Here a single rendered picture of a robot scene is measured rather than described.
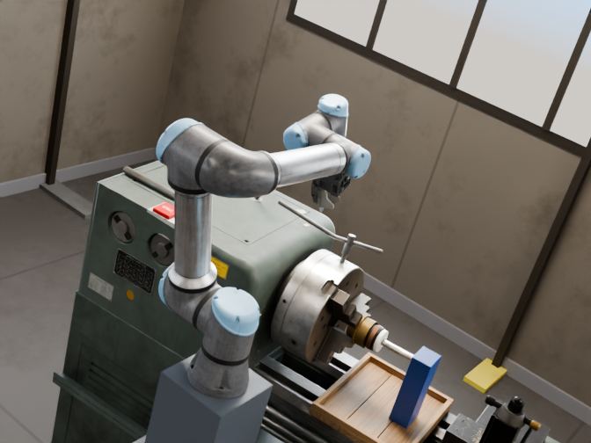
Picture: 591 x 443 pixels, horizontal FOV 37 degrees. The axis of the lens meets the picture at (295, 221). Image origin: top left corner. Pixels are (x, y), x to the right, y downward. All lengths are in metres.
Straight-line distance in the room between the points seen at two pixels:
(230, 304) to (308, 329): 0.46
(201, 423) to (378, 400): 0.70
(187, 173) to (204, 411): 0.59
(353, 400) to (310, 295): 0.36
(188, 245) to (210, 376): 0.32
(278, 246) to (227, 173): 0.73
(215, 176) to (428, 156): 2.88
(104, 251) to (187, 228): 0.74
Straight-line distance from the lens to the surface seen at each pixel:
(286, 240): 2.55
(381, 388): 2.73
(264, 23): 5.10
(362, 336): 2.54
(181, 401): 2.18
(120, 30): 5.19
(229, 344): 2.08
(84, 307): 2.84
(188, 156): 1.85
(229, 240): 2.47
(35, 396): 3.76
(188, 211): 1.96
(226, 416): 2.13
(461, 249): 4.64
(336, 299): 2.48
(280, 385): 2.64
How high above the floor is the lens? 2.45
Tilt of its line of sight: 27 degrees down
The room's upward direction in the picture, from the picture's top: 16 degrees clockwise
